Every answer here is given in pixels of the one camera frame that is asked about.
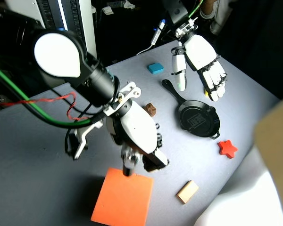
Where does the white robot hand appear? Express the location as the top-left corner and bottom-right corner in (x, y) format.
(170, 34), (227, 102)
(105, 100), (171, 174)

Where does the small brown rock-like block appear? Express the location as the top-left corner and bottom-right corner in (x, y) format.
(143, 103), (157, 118)

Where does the black toy frying pan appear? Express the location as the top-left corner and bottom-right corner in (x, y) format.
(161, 79), (221, 140)

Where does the person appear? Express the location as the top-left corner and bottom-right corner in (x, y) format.
(200, 0), (233, 35)

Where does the blue block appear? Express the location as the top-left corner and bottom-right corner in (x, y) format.
(148, 62), (165, 75)

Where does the white power strip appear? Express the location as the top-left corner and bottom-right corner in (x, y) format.
(150, 19), (167, 47)

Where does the large orange foam block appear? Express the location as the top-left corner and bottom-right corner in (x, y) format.
(91, 167), (154, 226)

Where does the wooden rectangular block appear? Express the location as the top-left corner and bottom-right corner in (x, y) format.
(175, 180), (200, 205)

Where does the white crumpled item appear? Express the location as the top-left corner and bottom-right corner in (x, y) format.
(123, 0), (136, 10)

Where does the red star block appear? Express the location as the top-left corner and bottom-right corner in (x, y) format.
(217, 139), (239, 159)

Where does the grey table cloth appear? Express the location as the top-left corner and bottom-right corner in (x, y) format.
(0, 35), (281, 226)

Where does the tan cardboard box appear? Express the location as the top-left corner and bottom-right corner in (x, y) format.
(253, 90), (283, 226)

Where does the white power cable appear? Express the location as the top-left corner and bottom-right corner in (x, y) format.
(136, 44), (154, 55)

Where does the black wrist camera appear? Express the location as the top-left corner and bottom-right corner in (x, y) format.
(65, 130), (89, 161)

